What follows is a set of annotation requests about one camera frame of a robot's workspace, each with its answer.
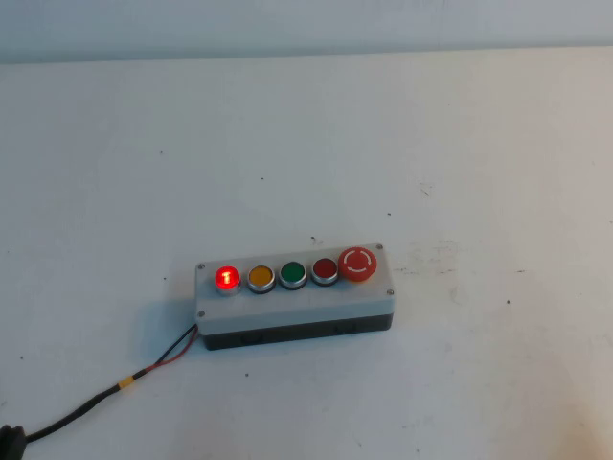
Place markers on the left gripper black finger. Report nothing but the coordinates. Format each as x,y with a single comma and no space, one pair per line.
10,443

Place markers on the dark red push button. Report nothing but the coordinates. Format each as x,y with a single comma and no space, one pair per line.
324,268

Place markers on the red illuminated indicator button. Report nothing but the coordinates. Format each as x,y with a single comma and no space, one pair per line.
227,278

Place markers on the red emergency stop mushroom button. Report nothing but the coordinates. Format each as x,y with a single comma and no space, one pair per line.
357,261

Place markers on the yellow push button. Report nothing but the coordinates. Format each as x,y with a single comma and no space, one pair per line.
261,276

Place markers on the grey black button control box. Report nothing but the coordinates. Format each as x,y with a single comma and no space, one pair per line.
297,306

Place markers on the green push button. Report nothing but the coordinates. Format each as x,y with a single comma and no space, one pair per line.
292,273

